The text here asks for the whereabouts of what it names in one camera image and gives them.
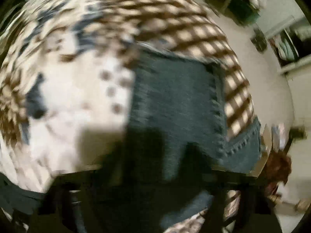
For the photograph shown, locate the dark denim pants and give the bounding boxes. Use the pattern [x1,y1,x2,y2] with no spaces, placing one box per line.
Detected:
[88,46,260,232]

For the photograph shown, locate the brown checkered blanket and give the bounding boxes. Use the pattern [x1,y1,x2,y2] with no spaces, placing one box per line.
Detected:
[101,0,254,139]

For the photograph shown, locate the floral fleece blanket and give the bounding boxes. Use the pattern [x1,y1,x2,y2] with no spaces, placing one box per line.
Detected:
[1,0,142,192]

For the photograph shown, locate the dark red cloth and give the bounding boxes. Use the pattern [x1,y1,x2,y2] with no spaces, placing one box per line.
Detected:
[261,150,292,196]

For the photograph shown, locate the white shelf unit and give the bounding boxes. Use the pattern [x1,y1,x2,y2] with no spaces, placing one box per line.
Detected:
[267,17,310,75]

